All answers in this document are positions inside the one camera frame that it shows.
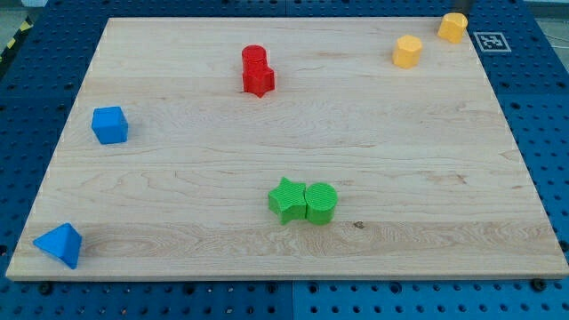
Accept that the yellow heart block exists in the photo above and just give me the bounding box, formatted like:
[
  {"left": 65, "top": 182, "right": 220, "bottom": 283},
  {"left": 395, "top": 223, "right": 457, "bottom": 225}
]
[{"left": 437, "top": 12, "right": 469, "bottom": 44}]

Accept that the yellow hexagon block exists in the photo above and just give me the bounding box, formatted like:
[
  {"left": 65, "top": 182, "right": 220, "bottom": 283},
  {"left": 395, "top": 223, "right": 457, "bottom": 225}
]
[{"left": 392, "top": 35, "right": 423, "bottom": 68}]

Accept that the green star block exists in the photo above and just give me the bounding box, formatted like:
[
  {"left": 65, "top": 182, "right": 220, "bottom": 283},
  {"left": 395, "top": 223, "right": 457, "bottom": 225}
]
[{"left": 268, "top": 177, "right": 307, "bottom": 225}]

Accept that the green cylinder block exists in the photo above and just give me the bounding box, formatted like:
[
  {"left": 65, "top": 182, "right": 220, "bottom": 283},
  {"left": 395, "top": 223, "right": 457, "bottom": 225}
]
[{"left": 305, "top": 182, "right": 338, "bottom": 225}]

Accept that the light wooden board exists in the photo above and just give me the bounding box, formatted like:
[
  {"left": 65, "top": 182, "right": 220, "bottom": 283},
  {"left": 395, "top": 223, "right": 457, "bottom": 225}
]
[{"left": 6, "top": 17, "right": 568, "bottom": 282}]

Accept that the red star block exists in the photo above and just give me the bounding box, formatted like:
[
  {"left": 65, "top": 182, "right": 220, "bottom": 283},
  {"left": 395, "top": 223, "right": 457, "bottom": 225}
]
[{"left": 242, "top": 66, "right": 276, "bottom": 98}]

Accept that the red cylinder block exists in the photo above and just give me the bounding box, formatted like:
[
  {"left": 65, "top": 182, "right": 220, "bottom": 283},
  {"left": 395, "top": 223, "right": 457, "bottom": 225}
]
[{"left": 242, "top": 44, "right": 268, "bottom": 74}]

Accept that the blue cube block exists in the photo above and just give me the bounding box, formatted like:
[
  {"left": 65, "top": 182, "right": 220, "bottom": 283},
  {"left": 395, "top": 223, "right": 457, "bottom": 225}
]
[{"left": 92, "top": 106, "right": 128, "bottom": 145}]

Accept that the blue triangular block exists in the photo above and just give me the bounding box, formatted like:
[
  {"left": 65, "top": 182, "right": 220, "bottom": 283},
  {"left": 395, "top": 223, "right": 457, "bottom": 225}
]
[{"left": 33, "top": 222, "right": 83, "bottom": 269}]

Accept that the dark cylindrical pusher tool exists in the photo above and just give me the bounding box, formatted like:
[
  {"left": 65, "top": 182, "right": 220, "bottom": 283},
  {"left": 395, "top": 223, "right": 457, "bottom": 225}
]
[{"left": 450, "top": 0, "right": 476, "bottom": 17}]

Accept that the black and white fiducial marker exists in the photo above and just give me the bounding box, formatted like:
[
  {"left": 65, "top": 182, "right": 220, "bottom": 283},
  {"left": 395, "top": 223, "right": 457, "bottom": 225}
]
[{"left": 474, "top": 31, "right": 511, "bottom": 53}]

